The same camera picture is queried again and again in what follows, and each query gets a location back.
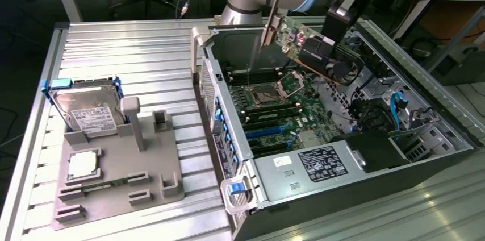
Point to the graphics card with black cooler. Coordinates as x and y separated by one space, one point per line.
341 67

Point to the black stand pole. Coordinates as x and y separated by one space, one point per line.
428 2

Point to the metal socket cover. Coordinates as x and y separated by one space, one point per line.
299 87

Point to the metal disk bay cage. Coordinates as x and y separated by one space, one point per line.
341 99

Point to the thin metal locking lever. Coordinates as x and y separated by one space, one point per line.
248 76

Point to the green motherboard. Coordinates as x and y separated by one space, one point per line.
303 110

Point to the CPU socket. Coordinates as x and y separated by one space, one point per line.
266 96

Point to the installed black RAM stick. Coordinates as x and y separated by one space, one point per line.
272 114

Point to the grey floor box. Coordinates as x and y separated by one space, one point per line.
465 64

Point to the silver chipset heatsink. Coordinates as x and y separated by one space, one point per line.
308 138

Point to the blue expansion slot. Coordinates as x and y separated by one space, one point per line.
266 132

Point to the black plastic shroud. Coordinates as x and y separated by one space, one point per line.
375 150

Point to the grey power supply unit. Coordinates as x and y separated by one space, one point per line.
284 178

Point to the open black PC case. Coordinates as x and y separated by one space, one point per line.
341 195

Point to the blue case latch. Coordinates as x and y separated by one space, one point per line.
236 189

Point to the hard disk drive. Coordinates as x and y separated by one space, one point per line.
60 84

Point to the grey parts rack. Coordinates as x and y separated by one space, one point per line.
114 167

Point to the green RAM stick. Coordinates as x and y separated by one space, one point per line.
104 185

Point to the silver CPU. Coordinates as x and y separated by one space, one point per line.
83 165

